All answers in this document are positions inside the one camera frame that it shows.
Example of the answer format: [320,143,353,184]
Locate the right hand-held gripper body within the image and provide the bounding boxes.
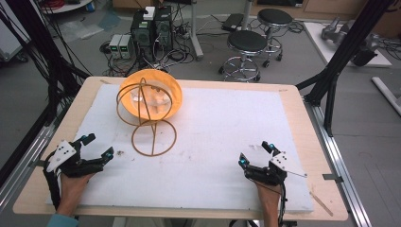
[244,151,288,187]

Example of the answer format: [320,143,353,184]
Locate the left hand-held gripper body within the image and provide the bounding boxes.
[45,139,106,179]

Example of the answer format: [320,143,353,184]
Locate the person's right hand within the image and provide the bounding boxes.
[255,182,282,206]

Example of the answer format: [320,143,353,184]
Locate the person's left hand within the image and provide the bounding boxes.
[58,171,96,210]

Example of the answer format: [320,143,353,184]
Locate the white foam mat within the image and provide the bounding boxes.
[45,82,315,214]

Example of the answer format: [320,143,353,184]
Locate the thin wooden stick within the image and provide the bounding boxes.
[309,191,335,218]

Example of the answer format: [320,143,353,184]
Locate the grey metal clamp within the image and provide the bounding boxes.
[322,172,344,184]

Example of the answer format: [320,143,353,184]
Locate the clear plastic piece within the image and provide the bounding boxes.
[131,80,173,114]

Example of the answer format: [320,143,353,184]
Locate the orange bowl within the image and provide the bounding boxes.
[118,68,183,121]

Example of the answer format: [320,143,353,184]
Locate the grey power supply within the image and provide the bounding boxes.
[119,34,135,60]
[108,33,123,60]

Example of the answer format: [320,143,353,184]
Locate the black round stool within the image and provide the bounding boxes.
[218,29,270,84]
[256,8,294,69]

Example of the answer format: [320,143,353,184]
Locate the white platform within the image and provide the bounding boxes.
[303,21,393,69]

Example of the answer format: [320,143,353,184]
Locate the black computer tower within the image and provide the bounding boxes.
[153,5,175,54]
[130,9,156,63]

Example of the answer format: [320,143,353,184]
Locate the white tube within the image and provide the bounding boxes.
[371,76,401,117]

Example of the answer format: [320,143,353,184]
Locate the black flat box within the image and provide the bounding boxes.
[220,12,246,33]

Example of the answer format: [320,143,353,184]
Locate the white round table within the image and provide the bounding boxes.
[40,0,95,15]

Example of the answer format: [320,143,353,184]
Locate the white box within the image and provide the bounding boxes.
[142,6,157,22]

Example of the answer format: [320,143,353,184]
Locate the thin wire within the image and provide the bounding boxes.
[285,169,308,179]

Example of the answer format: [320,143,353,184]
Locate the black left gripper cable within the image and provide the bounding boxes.
[43,159,63,212]

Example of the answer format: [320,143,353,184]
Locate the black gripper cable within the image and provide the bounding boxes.
[43,159,63,212]
[278,183,298,227]

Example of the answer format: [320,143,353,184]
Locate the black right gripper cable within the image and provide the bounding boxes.
[278,183,298,227]

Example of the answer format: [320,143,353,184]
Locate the brown wire ring stand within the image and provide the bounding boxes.
[115,77,178,158]

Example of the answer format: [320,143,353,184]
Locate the aluminium rail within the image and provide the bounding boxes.
[0,105,70,211]
[303,96,374,227]

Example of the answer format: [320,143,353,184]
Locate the black frame strut with cables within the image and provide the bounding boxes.
[0,0,93,187]

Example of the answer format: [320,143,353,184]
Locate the tangle of black floor cables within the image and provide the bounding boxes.
[98,18,221,79]

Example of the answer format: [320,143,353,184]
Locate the grey metal post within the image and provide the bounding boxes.
[188,0,205,61]

